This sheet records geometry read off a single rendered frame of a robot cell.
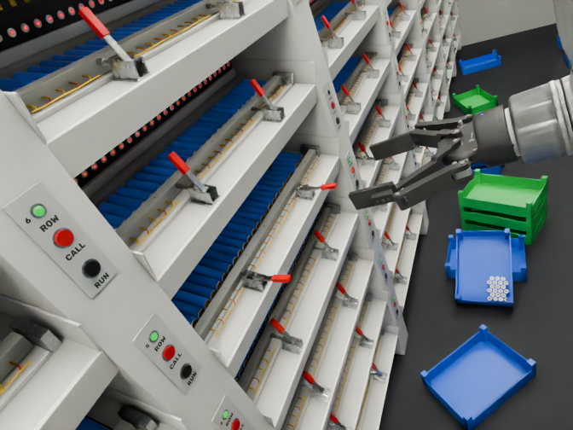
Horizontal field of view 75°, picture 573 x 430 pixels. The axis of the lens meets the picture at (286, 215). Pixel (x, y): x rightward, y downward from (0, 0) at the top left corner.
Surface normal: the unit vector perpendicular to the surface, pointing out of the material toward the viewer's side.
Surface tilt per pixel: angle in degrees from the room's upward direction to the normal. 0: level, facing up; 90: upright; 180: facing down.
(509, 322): 0
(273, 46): 90
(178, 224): 16
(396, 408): 0
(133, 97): 106
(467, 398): 0
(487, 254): 27
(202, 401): 90
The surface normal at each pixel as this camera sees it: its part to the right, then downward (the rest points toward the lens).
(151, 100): 0.92, 0.18
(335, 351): -0.11, -0.75
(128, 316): 0.86, -0.04
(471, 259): -0.48, -0.40
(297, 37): -0.38, 0.64
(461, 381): -0.36, -0.76
